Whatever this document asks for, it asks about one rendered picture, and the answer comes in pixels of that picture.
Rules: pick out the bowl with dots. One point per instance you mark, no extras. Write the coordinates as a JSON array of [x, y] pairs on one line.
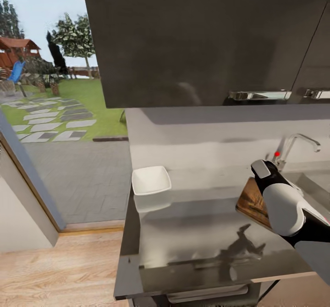
[[150, 180]]

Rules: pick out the drop in sink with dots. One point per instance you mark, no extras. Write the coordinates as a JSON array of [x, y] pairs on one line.
[[315, 184]]

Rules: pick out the cutting board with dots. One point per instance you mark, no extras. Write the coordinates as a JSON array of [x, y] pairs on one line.
[[252, 203]]

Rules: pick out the dishwasher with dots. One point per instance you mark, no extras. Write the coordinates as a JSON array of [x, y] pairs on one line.
[[246, 295]]

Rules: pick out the fixed window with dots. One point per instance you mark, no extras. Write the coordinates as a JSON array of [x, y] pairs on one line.
[[72, 152]]

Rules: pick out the cabinet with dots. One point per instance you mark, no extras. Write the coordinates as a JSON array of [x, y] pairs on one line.
[[185, 53]]

